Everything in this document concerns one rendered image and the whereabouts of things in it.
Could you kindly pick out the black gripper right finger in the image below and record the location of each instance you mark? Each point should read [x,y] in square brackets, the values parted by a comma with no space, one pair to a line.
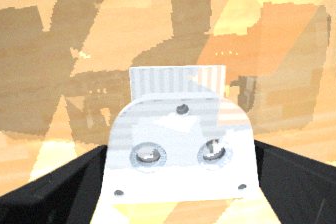
[299,189]

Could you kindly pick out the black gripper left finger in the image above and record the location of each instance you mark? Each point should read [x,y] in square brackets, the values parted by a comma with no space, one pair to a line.
[69,194]

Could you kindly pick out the white metal plate with two holes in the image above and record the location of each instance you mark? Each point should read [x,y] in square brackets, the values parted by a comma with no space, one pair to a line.
[180,134]

